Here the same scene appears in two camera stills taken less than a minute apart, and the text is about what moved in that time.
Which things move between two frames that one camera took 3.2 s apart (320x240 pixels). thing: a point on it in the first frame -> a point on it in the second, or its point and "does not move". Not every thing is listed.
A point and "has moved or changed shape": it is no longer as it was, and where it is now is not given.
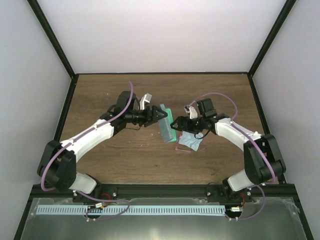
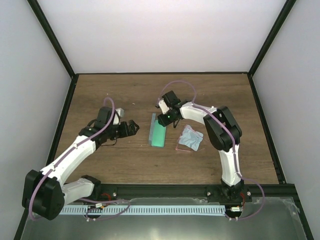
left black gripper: x=149 y=120 -> x=125 y=133
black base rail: x=107 y=192 does not move
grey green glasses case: x=168 y=132 has moved or changed shape
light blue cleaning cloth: x=191 y=140 does not move
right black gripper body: x=199 y=125 -> x=169 y=120
